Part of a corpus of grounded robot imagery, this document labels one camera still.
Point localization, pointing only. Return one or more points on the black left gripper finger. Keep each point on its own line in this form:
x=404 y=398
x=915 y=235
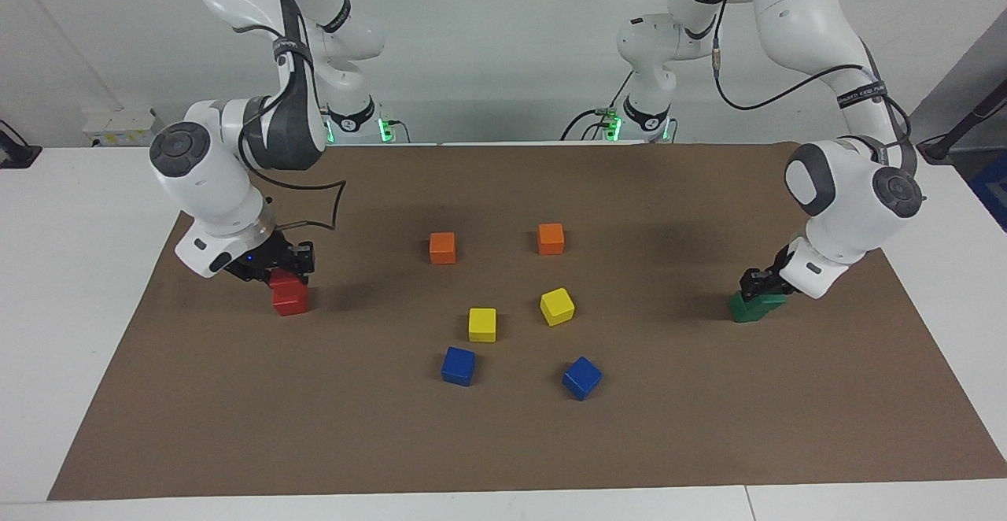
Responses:
x=750 y=291
x=783 y=293

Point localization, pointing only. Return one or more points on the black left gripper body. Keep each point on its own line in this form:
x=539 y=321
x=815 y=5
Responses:
x=775 y=273

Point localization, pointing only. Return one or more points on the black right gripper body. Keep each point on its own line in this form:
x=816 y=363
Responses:
x=271 y=256

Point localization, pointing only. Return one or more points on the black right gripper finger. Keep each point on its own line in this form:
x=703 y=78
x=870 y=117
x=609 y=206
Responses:
x=254 y=276
x=304 y=269

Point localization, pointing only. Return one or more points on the green wooden block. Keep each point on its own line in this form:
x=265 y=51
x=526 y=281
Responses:
x=772 y=304
x=743 y=315

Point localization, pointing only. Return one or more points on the red wooden block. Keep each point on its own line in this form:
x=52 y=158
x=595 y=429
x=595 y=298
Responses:
x=291 y=305
x=285 y=282

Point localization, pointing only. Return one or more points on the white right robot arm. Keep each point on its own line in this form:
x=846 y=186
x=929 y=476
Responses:
x=204 y=182

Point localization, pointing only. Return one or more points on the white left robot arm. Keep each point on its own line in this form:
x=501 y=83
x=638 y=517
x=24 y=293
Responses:
x=850 y=214

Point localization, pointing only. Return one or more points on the orange wooden block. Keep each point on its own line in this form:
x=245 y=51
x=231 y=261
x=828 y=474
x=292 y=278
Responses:
x=551 y=238
x=442 y=247

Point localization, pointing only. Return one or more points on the brown table mat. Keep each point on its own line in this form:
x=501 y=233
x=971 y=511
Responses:
x=315 y=411

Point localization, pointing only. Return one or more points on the blue wooden block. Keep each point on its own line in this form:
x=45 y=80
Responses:
x=582 y=378
x=458 y=365

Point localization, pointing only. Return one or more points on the yellow wooden block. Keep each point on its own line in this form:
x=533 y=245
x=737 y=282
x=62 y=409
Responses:
x=557 y=306
x=482 y=324

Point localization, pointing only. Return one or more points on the white power strip box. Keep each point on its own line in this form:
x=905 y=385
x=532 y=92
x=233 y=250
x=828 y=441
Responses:
x=118 y=123

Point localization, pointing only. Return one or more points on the black stand pole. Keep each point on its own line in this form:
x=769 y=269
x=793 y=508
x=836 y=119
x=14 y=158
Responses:
x=940 y=147

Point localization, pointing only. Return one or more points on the blue crate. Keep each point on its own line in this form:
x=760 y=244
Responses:
x=993 y=186

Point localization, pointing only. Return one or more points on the black clamp mount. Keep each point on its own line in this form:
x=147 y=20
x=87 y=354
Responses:
x=16 y=155

